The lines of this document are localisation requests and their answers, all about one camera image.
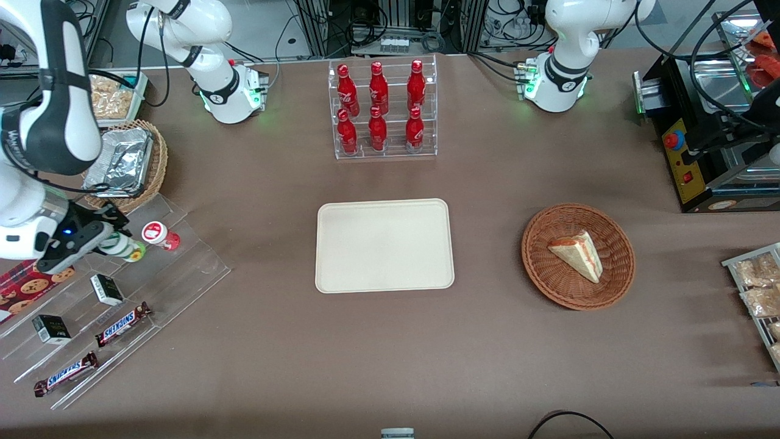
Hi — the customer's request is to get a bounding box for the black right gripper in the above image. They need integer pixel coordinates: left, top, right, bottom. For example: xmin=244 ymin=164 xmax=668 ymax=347
xmin=58 ymin=205 xmax=132 ymax=246

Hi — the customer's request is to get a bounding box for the red gum bottle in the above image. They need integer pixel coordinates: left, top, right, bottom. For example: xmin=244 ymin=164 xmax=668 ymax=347
xmin=141 ymin=221 xmax=182 ymax=252

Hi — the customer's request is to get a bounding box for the beige plastic tray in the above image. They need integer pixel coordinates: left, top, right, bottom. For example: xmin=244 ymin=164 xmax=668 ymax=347
xmin=315 ymin=198 xmax=455 ymax=294

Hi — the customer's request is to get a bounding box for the black machine yellow panel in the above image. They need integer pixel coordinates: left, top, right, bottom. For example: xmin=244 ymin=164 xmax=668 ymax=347
xmin=633 ymin=11 xmax=780 ymax=213

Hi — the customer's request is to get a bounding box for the aluminium foil container stack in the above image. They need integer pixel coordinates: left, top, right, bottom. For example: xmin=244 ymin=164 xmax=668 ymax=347
xmin=83 ymin=127 xmax=154 ymax=199

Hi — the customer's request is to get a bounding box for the small black box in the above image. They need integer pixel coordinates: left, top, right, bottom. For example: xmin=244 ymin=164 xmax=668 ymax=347
xmin=32 ymin=314 xmax=72 ymax=346
xmin=90 ymin=274 xmax=125 ymax=307

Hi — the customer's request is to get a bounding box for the clear acrylic stepped display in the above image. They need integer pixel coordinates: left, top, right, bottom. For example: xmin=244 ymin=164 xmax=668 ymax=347
xmin=0 ymin=194 xmax=232 ymax=410

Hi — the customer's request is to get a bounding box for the light wicker basket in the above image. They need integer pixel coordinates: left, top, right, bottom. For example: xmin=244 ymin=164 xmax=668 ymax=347
xmin=81 ymin=120 xmax=169 ymax=213

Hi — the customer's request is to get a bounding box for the red packaged food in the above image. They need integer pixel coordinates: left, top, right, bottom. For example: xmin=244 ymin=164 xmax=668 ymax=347
xmin=745 ymin=30 xmax=780 ymax=89

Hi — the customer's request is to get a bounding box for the white plastic tub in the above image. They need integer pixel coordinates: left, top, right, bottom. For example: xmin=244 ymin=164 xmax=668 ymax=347
xmin=88 ymin=71 xmax=149 ymax=129

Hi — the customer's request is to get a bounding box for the Snickers chocolate bar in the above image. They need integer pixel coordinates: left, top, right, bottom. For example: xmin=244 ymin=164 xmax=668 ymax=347
xmin=95 ymin=301 xmax=152 ymax=348
xmin=34 ymin=351 xmax=99 ymax=398

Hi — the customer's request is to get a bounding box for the red cookie box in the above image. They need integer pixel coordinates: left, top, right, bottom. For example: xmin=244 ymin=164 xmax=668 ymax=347
xmin=0 ymin=259 xmax=76 ymax=324

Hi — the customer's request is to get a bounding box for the clear snack bag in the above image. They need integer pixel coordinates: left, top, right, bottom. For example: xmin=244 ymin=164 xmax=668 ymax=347
xmin=740 ymin=285 xmax=780 ymax=318
xmin=733 ymin=253 xmax=780 ymax=288

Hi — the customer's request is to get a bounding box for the wrapped triangle sandwich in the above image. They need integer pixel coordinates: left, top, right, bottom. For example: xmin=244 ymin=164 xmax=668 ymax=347
xmin=548 ymin=230 xmax=603 ymax=284

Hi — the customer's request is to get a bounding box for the brown wicker basket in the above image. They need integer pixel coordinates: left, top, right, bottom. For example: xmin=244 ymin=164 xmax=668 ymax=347
xmin=521 ymin=203 xmax=636 ymax=311

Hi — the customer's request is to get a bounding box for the red cola bottle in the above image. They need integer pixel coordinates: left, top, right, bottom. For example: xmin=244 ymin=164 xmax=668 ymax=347
xmin=337 ymin=109 xmax=358 ymax=154
xmin=337 ymin=63 xmax=360 ymax=116
xmin=369 ymin=61 xmax=389 ymax=115
xmin=368 ymin=106 xmax=388 ymax=152
xmin=405 ymin=107 xmax=425 ymax=153
xmin=407 ymin=59 xmax=427 ymax=112

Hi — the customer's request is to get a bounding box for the clear acrylic bottle rack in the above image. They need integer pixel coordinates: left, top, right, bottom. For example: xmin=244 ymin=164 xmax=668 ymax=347
xmin=328 ymin=54 xmax=438 ymax=160

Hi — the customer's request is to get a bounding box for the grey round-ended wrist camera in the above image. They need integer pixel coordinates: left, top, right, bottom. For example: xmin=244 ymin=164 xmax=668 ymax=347
xmin=37 ymin=223 xmax=105 ymax=275

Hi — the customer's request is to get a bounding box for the metal wire tray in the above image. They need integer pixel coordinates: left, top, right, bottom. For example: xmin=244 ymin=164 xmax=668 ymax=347
xmin=721 ymin=243 xmax=780 ymax=373

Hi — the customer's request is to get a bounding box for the black cable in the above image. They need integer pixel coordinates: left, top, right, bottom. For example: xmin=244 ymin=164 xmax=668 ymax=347
xmin=527 ymin=411 xmax=616 ymax=439

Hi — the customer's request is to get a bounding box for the aluminium equipment frame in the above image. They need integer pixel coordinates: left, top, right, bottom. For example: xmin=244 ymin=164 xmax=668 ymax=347
xmin=292 ymin=0 xmax=494 ymax=59

